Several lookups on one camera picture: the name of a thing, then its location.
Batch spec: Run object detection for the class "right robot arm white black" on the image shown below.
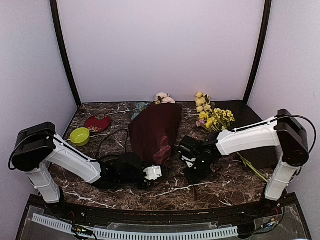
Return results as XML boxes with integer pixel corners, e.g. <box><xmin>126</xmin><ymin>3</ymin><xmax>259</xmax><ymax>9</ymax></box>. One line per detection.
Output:
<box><xmin>178</xmin><ymin>109</ymin><xmax>315</xmax><ymax>217</ymax></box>

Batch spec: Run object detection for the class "right black frame post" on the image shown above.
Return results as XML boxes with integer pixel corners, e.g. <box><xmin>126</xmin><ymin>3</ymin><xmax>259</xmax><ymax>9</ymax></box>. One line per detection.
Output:
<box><xmin>242</xmin><ymin>0</ymin><xmax>272</xmax><ymax>105</ymax></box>

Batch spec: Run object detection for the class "pink fake rose bunch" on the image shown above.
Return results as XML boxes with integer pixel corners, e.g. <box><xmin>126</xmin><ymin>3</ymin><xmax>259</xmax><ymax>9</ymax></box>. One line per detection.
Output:
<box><xmin>155</xmin><ymin>92</ymin><xmax>176</xmax><ymax>105</ymax></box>

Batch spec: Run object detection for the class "yellow fake flower bunch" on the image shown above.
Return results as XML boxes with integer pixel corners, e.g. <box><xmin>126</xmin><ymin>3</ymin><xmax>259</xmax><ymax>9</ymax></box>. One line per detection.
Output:
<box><xmin>189</xmin><ymin>91</ymin><xmax>268</xmax><ymax>184</ymax></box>

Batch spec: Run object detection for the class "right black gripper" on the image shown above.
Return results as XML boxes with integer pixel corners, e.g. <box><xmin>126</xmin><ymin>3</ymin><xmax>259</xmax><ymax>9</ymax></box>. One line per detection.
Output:
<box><xmin>182</xmin><ymin>155</ymin><xmax>213</xmax><ymax>185</ymax></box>

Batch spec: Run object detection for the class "black string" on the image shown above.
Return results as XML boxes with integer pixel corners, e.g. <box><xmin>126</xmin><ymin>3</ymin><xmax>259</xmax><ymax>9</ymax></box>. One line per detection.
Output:
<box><xmin>94</xmin><ymin>128</ymin><xmax>198</xmax><ymax>201</ymax></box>

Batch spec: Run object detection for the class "green plastic bowl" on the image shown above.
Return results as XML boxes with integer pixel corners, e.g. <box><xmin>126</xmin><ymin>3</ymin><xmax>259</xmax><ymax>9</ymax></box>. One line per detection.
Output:
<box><xmin>69</xmin><ymin>127</ymin><xmax>90</xmax><ymax>147</ymax></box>

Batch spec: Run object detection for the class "red embroidered round pouch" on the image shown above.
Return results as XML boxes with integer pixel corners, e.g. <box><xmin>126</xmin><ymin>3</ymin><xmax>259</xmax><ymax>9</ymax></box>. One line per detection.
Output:
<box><xmin>84</xmin><ymin>114</ymin><xmax>111</xmax><ymax>133</ymax></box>

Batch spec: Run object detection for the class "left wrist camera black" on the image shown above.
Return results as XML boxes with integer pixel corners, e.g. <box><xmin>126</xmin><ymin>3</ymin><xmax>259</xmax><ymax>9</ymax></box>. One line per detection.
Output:
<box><xmin>117</xmin><ymin>152</ymin><xmax>167</xmax><ymax>182</ymax></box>

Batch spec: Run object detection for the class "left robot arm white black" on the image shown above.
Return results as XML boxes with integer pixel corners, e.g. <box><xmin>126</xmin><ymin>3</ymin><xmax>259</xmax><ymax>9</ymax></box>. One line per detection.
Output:
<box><xmin>8</xmin><ymin>122</ymin><xmax>159</xmax><ymax>218</ymax></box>

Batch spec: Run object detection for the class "red wrapping paper sheet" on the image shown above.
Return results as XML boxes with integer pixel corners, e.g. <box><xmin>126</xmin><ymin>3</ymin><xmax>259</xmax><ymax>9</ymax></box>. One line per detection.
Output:
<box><xmin>128</xmin><ymin>103</ymin><xmax>182</xmax><ymax>165</ymax></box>

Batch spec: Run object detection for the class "white cable duct strip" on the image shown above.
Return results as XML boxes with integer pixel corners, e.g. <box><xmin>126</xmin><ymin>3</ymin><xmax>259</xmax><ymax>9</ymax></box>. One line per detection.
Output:
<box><xmin>31</xmin><ymin>213</ymin><xmax>239</xmax><ymax>240</ymax></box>

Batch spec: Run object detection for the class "left black frame post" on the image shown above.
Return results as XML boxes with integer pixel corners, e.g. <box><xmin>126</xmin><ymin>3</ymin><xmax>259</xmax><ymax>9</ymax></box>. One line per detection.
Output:
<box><xmin>49</xmin><ymin>0</ymin><xmax>82</xmax><ymax>108</ymax></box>

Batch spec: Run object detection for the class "black frame post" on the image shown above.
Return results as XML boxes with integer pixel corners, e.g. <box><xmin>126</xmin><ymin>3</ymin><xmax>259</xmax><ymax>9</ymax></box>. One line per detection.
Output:
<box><xmin>242</xmin><ymin>0</ymin><xmax>272</xmax><ymax>105</ymax></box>
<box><xmin>49</xmin><ymin>0</ymin><xmax>82</xmax><ymax>108</ymax></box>

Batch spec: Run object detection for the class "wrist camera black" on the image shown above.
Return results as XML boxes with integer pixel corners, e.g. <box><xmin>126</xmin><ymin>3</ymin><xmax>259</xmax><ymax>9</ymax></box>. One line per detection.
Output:
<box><xmin>117</xmin><ymin>152</ymin><xmax>167</xmax><ymax>182</ymax></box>
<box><xmin>178</xmin><ymin>135</ymin><xmax>203</xmax><ymax>168</ymax></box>

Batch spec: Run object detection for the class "black front table rail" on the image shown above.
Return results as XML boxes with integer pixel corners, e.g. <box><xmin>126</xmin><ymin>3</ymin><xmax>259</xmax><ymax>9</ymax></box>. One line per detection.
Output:
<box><xmin>27</xmin><ymin>194</ymin><xmax>298</xmax><ymax>228</ymax></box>

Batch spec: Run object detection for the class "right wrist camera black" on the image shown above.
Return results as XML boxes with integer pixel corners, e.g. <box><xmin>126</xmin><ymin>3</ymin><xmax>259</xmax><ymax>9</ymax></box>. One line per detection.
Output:
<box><xmin>178</xmin><ymin>135</ymin><xmax>203</xmax><ymax>168</ymax></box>

